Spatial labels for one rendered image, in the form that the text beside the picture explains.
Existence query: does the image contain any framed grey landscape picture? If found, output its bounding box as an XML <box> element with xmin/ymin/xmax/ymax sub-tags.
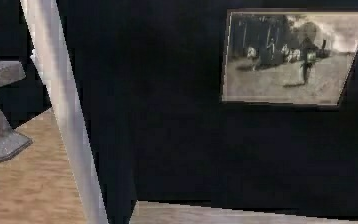
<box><xmin>221</xmin><ymin>9</ymin><xmax>358</xmax><ymax>107</ymax></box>

